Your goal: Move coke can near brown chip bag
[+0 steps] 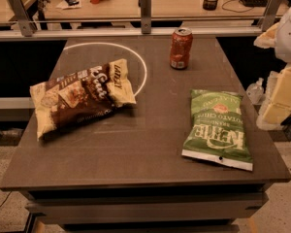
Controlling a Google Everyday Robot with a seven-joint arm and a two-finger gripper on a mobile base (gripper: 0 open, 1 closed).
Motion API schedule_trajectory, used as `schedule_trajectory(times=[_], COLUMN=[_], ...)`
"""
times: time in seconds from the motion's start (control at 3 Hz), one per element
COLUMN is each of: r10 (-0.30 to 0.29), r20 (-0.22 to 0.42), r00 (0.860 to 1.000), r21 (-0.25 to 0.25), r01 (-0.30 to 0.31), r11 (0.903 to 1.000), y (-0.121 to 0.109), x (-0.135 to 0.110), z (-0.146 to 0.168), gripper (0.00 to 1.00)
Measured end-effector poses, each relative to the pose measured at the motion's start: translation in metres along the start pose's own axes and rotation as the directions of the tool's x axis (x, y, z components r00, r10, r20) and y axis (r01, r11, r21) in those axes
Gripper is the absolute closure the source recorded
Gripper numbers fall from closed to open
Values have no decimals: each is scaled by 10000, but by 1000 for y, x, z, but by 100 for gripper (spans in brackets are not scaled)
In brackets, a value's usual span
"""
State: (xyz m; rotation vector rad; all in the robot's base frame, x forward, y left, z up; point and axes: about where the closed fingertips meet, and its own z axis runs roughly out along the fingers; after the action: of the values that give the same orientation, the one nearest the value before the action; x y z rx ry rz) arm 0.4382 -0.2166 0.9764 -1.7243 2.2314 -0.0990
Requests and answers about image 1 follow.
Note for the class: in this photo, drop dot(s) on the green Kettle chip bag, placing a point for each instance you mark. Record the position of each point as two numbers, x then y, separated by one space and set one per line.
217 133

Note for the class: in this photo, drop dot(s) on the black mesh cup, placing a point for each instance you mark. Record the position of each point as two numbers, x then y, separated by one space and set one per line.
210 5

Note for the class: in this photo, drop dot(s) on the brown chip bag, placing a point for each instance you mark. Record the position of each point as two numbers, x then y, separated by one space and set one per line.
85 95

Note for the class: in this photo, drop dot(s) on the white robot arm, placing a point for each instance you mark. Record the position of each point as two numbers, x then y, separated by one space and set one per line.
283 52

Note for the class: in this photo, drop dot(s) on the metal guard rail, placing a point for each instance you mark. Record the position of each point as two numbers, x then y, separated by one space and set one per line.
229 18

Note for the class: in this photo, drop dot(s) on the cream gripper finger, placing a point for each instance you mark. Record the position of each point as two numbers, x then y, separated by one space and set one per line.
267 39
279 108

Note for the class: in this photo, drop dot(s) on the clear plastic bottle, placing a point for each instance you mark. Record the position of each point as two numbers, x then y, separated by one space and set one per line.
255 91

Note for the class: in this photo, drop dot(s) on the red coke can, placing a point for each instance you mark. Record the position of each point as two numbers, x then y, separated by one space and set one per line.
182 39

